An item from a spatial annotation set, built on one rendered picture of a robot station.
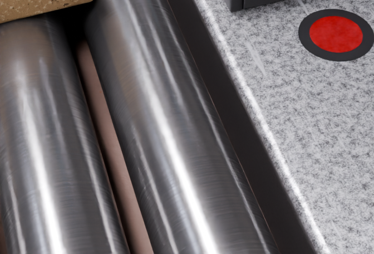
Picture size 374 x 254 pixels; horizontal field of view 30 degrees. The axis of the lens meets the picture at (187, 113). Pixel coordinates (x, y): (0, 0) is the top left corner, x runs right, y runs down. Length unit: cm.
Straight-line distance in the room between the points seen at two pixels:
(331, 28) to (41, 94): 12
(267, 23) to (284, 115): 5
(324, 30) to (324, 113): 5
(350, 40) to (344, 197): 8
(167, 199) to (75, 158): 4
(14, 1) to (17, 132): 6
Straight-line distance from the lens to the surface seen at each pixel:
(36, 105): 27
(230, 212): 24
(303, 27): 31
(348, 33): 31
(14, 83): 29
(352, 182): 26
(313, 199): 25
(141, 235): 29
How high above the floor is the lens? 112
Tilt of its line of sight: 50 degrees down
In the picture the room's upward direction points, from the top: 2 degrees counter-clockwise
